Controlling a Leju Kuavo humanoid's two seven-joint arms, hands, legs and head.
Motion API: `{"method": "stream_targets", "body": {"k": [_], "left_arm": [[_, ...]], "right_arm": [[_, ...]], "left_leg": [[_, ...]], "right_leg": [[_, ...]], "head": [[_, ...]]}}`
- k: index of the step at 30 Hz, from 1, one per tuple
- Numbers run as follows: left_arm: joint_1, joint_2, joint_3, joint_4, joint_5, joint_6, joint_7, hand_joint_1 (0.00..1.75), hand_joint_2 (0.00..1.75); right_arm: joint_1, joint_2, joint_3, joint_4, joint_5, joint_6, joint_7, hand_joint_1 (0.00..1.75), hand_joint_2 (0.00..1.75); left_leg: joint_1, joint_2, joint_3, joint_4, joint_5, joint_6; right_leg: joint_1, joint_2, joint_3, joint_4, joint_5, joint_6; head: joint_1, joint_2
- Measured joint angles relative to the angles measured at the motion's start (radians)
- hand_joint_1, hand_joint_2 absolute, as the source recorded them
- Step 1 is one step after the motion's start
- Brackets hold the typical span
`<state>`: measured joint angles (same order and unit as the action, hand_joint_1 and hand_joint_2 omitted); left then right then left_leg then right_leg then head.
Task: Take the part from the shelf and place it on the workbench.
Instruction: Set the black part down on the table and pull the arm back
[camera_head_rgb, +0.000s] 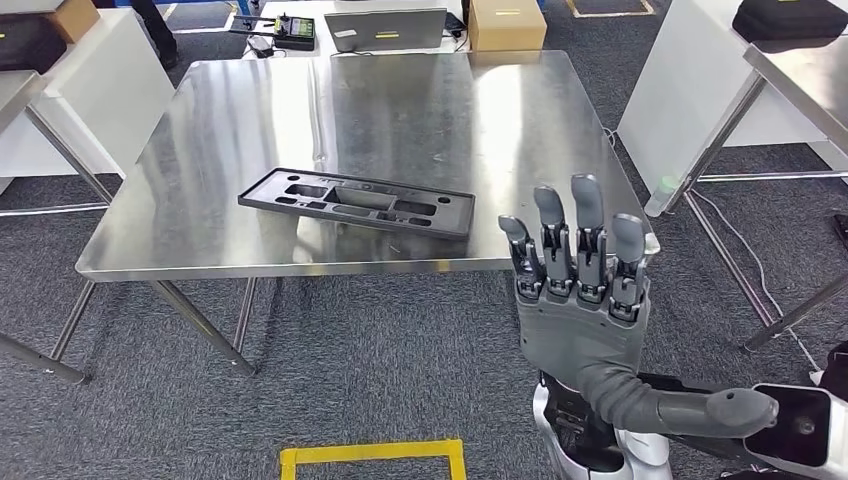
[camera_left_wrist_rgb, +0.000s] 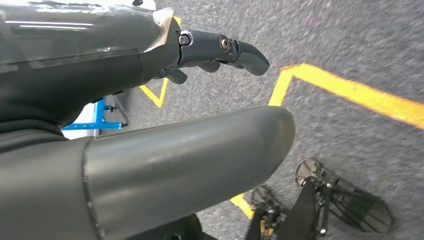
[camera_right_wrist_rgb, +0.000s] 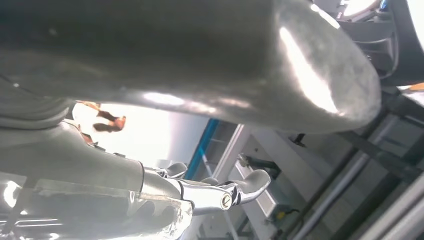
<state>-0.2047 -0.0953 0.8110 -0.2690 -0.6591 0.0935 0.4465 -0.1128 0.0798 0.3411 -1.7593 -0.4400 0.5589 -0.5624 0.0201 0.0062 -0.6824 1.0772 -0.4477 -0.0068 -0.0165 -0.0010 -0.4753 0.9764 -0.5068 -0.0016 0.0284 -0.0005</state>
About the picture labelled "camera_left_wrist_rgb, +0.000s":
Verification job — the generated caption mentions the black robot foot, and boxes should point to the black robot foot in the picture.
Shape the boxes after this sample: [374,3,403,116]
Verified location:
[294,158,395,235]
[250,185,288,228]

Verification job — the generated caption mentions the blue metal shelf rack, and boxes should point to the blue metal shelf rack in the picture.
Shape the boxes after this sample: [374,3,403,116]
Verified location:
[61,96,128,132]

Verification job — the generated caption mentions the black robot right leg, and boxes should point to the black robot right leg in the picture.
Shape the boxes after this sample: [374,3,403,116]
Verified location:
[245,211,276,240]

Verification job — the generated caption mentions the black robot leg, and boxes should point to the black robot leg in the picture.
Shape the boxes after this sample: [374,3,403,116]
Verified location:
[245,211,276,240]
[274,178,332,240]

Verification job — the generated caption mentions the black robot right foot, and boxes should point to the black robot right foot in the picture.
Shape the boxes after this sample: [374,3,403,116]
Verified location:
[250,185,288,228]

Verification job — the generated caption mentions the black robot left leg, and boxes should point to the black robot left leg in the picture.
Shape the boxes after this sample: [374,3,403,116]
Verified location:
[274,178,332,240]

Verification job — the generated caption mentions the black robot left foot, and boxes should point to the black robot left foot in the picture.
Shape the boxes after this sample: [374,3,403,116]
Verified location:
[294,158,395,235]

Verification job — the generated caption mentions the yellow floor tape square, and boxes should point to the yellow floor tape square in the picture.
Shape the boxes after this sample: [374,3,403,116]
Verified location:
[230,62,424,220]

